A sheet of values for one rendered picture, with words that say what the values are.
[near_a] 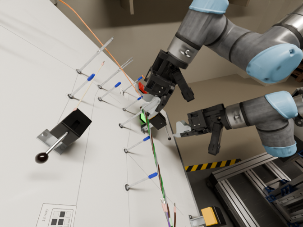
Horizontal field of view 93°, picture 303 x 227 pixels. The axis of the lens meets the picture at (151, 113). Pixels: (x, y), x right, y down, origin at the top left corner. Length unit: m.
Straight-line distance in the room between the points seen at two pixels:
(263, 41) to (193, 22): 0.15
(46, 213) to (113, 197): 0.12
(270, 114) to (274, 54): 0.17
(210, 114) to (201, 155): 1.36
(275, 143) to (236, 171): 1.12
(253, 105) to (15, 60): 0.55
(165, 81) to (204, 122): 0.19
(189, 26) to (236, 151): 1.80
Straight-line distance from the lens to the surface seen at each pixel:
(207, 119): 0.52
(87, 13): 2.06
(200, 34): 0.39
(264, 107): 0.47
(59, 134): 0.25
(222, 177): 1.55
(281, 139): 0.53
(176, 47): 0.39
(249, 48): 0.38
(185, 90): 0.44
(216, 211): 0.55
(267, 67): 0.35
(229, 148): 2.03
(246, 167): 1.70
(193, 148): 1.87
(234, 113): 0.48
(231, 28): 0.45
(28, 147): 0.28
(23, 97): 0.33
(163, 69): 0.41
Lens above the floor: 1.52
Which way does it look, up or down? 44 degrees down
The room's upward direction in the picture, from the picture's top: straight up
